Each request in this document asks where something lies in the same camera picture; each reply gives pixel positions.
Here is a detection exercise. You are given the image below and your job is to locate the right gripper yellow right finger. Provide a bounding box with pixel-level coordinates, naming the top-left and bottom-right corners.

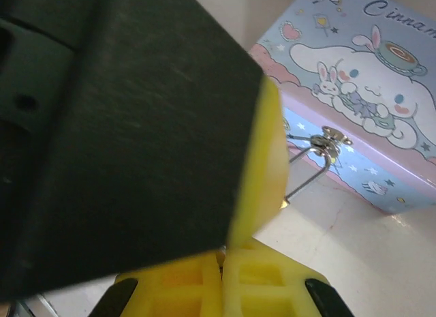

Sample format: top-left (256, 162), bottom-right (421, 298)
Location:
top-left (223, 241), bottom-right (347, 317)

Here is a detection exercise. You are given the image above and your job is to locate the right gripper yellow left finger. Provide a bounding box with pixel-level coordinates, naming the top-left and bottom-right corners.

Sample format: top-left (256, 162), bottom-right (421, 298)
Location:
top-left (97, 249), bottom-right (225, 317)

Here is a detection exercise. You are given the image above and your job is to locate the brass padlock with steel shackle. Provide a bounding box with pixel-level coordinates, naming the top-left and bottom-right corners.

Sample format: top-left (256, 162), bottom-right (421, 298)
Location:
top-left (279, 139), bottom-right (334, 211)

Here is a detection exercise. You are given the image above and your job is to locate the clear plastic bag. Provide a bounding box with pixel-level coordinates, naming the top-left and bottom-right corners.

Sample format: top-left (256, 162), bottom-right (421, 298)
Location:
top-left (248, 0), bottom-right (436, 215)

